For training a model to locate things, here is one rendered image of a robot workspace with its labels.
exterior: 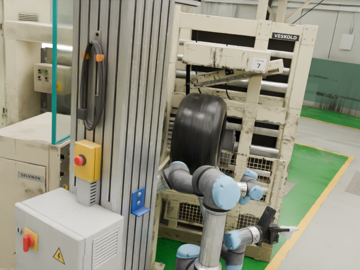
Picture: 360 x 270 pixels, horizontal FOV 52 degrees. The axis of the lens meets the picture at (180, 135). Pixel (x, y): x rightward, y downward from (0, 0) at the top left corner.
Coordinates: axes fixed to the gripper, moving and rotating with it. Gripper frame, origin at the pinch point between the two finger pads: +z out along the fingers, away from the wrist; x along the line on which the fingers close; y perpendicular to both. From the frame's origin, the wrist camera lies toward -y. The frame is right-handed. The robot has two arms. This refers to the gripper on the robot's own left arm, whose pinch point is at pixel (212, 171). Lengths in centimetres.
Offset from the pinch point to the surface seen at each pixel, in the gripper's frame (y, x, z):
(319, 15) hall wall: -181, -714, 624
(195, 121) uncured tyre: 30.9, 0.9, 14.0
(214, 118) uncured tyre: 30.9, -10.1, 9.7
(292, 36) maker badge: 51, -100, 42
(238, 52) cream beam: 54, -50, 40
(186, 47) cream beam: 60, -23, 64
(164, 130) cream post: 16.4, 12.8, 39.6
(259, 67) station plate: 44, -59, 28
